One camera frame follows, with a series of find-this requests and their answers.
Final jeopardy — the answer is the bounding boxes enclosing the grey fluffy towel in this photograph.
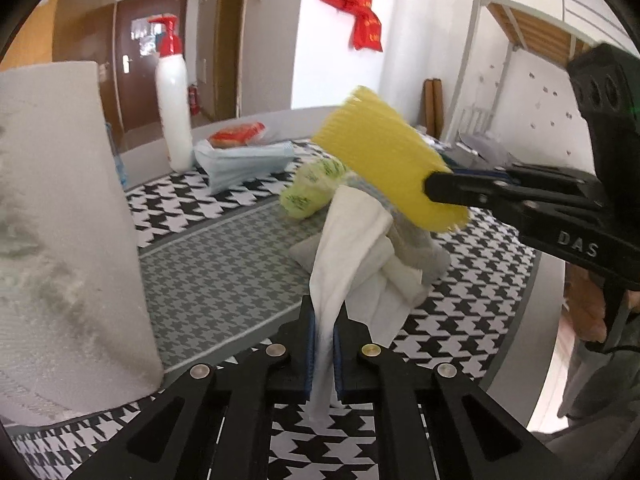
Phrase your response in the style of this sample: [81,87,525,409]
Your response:
[347,177,451,287]

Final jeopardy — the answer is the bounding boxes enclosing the yellow sponge cloth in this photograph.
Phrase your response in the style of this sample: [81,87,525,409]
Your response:
[311,87,470,233]

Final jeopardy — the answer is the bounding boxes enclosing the white cloth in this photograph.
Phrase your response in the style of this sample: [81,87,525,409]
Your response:
[291,185,428,428]

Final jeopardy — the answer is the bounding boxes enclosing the person's right hand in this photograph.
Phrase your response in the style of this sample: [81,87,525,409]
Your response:
[564,263,608,344]

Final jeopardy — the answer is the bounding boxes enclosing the brown wooden sticks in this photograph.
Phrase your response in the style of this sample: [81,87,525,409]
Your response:
[423,79,444,139]

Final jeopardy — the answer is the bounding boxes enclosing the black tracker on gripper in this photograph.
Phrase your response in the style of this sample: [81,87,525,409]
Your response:
[566,44,639,184]

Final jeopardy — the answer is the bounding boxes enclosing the houndstooth table mat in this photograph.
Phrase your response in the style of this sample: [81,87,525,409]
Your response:
[9,141,539,479]

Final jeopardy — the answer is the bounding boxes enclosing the white foam box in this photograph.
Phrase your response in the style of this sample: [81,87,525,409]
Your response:
[1,62,164,427]

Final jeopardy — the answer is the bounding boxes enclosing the green printed plastic bag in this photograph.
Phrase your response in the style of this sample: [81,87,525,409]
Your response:
[280,158,352,220]

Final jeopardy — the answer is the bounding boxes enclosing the red snack packet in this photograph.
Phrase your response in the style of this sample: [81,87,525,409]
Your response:
[207,122,267,148]

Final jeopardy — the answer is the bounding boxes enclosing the stack of blue face masks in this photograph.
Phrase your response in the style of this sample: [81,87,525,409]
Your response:
[194,141,295,194]

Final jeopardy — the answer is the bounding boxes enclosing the red fire extinguisher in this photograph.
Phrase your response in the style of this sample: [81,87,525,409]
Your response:
[188,84,201,116]

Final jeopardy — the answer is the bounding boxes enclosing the white pump bottle red cap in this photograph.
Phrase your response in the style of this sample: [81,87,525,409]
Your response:
[149,14,194,172]

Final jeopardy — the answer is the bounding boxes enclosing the brown entrance door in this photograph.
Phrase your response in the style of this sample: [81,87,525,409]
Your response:
[98,0,186,145]

